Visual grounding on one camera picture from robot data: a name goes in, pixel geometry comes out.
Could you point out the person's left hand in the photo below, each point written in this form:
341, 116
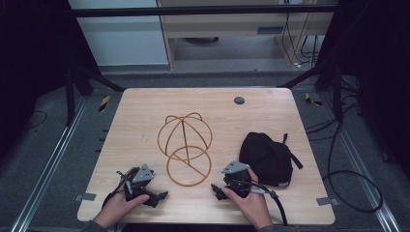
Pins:
119, 206

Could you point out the metal floor rail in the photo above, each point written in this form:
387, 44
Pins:
48, 164
361, 161

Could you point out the grey tape piece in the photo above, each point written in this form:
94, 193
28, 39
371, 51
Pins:
85, 196
327, 201

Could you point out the grey round table grommet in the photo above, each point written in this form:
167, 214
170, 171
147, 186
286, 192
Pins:
239, 100

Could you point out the black metal stand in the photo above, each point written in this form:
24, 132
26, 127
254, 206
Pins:
325, 80
74, 83

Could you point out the person's right hand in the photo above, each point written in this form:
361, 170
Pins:
249, 206

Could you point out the black horizontal frame bar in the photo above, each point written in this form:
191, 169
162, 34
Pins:
193, 11

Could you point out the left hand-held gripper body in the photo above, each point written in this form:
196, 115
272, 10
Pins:
141, 180

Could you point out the white cabinet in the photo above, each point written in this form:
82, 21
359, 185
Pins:
122, 38

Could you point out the wooden desk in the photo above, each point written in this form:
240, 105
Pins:
225, 29

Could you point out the black cap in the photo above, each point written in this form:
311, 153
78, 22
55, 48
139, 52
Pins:
266, 158

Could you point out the black yellow striped tape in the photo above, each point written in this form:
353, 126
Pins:
104, 103
311, 100

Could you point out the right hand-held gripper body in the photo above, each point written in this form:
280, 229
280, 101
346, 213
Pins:
237, 179

